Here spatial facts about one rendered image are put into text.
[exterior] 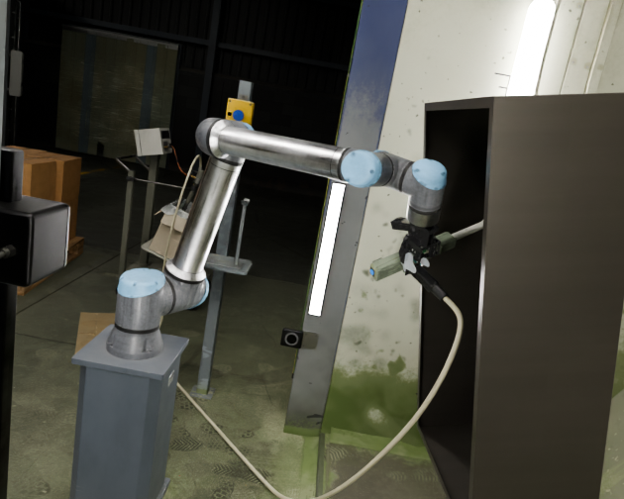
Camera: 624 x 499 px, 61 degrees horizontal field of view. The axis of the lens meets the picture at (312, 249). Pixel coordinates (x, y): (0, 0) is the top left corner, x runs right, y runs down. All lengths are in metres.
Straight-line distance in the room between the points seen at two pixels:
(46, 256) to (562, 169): 1.09
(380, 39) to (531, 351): 1.46
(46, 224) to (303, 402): 2.25
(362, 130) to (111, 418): 1.49
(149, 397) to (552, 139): 1.42
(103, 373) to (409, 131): 1.54
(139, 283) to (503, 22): 1.76
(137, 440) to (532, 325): 1.31
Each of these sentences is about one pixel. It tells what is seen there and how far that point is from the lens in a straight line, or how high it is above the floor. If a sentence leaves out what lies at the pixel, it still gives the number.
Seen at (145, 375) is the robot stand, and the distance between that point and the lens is 1.84.
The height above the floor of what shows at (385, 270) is 1.12.
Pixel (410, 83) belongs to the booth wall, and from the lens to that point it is 2.37.
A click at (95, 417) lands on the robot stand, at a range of 1.99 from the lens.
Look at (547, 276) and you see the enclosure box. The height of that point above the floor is 1.25.
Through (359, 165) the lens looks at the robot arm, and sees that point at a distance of 1.32.
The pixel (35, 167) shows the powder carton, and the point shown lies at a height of 0.84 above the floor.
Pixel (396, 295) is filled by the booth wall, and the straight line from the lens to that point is 2.48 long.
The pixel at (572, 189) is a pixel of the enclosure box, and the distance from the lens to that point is 1.35.
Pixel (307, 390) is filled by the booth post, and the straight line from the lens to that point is 2.66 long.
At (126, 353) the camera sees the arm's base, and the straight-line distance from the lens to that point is 1.89.
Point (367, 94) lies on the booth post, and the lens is 2.35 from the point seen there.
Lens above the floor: 1.51
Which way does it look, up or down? 13 degrees down
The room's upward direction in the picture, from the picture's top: 10 degrees clockwise
